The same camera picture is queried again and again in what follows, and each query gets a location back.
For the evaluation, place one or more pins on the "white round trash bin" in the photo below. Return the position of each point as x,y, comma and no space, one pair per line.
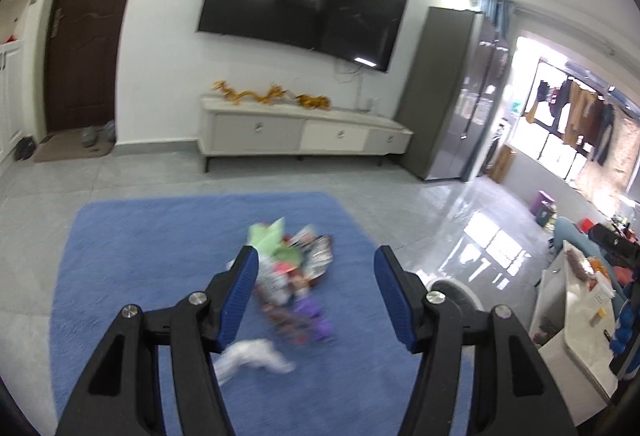
457,291

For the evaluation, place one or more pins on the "white shoe cabinet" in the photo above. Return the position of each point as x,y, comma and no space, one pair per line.
10,101

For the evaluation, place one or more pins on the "pile of snack wrappers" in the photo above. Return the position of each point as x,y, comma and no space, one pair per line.
315,261

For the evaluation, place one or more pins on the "long golden dragon ornament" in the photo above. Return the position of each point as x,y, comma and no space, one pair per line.
250,95

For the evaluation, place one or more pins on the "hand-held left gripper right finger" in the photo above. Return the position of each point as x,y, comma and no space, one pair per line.
395,301

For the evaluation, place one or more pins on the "white low television cabinet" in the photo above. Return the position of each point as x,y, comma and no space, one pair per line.
260,129

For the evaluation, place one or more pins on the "black shoes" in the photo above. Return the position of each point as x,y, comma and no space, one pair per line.
25,150

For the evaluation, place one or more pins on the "grey shoe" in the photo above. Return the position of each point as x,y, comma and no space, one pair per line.
90,136
108,131

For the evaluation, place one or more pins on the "brown doormat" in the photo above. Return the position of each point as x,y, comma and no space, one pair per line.
60,146

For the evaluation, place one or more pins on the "dark brown entrance door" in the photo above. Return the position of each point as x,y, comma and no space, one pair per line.
90,41

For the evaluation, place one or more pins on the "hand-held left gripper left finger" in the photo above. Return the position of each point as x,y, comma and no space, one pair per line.
240,296

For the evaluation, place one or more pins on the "small yellow bottle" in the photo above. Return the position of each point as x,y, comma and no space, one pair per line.
598,318

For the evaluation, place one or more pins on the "green paper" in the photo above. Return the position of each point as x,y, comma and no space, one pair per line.
270,238

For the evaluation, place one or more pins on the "white coffee table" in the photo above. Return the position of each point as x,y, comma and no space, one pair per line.
575,346

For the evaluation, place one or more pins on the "row of hanging clothes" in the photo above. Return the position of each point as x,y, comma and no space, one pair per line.
580,116

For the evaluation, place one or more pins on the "short golden dragon ornament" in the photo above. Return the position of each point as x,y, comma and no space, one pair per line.
314,102

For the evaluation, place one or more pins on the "purple storage box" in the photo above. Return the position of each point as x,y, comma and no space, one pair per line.
544,206

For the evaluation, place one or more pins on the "white tissue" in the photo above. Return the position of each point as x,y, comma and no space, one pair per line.
255,353

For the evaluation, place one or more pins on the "cardboard box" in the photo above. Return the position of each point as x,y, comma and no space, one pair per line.
501,165

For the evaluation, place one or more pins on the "blue curtain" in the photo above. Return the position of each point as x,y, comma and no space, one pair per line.
497,11

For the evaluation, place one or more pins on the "brown snack bag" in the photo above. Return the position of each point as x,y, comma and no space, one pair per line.
577,265

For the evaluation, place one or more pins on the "balcony window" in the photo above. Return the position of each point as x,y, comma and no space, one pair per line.
555,151

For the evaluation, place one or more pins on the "grey double-door refrigerator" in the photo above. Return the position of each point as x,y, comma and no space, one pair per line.
440,91

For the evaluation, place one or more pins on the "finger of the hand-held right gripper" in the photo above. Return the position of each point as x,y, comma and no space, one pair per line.
612,242

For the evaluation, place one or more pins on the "blue rug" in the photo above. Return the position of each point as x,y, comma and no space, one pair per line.
150,241

